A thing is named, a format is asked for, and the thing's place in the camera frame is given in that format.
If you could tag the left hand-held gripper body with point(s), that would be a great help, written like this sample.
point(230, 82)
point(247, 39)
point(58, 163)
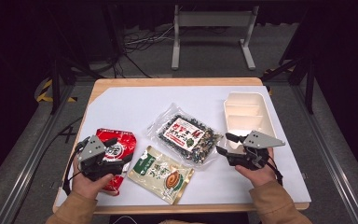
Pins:
point(92, 149)

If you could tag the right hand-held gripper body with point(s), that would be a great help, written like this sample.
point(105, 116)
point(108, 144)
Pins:
point(261, 140)

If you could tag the red snack packet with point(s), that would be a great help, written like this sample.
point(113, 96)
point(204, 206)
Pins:
point(126, 143)

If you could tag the white divided plastic container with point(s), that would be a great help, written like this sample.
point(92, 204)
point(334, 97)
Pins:
point(245, 115)

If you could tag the beige snack packet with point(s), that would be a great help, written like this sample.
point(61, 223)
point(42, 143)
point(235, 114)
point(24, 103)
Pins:
point(158, 174)

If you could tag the clear packet of dark snacks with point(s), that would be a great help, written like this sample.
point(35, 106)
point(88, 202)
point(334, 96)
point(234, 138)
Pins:
point(183, 134)

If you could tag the person's right hand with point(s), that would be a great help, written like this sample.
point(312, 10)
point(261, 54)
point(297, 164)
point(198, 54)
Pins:
point(258, 176)

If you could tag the person's left hand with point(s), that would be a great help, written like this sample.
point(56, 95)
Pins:
point(88, 186)

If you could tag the black tape cross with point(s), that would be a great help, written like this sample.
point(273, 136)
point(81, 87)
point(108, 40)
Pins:
point(67, 133)

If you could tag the black metal stand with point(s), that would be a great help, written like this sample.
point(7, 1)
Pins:
point(55, 90)
point(309, 90)

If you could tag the yellow and black hazard tape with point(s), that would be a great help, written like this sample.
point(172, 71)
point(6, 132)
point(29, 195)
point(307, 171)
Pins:
point(45, 90)

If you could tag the white metal table frame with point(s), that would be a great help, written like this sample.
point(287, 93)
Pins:
point(213, 18)

